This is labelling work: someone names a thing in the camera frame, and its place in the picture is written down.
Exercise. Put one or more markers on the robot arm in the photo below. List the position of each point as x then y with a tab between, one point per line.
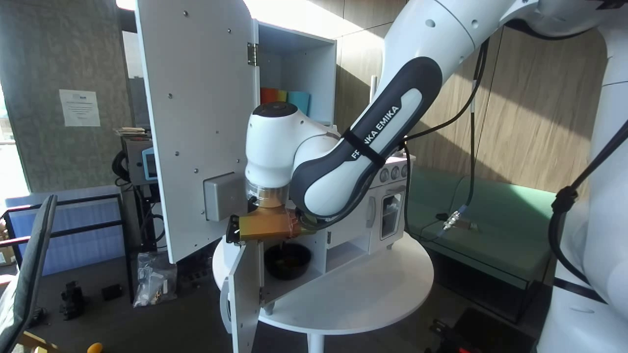
343	162

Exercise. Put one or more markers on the small white cabinet door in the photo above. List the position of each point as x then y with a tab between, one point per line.
245	294

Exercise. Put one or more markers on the tall white cabinet door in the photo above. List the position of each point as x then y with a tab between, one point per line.
196	98

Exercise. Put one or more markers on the grey stove knob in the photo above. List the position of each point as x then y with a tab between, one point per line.
395	172
384	175
405	170

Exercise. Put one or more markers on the toy oven door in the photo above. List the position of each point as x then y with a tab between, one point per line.
391	215

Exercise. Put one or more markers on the yellow cup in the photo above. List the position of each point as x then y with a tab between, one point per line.
282	95

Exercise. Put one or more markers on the black bowl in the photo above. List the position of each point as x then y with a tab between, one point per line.
288	262

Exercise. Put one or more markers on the orange cup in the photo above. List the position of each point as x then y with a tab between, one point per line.
269	95

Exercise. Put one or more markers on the white toy kitchen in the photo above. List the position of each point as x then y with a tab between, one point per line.
201	98

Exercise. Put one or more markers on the grey equipment cart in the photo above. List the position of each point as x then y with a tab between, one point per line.
137	162

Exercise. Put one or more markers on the clear plastic bag of parts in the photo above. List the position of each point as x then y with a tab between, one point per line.
154	279

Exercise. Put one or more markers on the small black box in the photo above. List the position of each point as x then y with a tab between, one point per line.
112	292

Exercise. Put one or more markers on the paper notice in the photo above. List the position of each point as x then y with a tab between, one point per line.
79	108

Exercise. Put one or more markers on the black device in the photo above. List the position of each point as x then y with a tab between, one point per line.
72	300

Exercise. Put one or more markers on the yellow object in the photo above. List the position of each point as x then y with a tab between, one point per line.
95	348

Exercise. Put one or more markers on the blue panel with black frame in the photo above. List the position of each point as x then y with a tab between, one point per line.
64	230

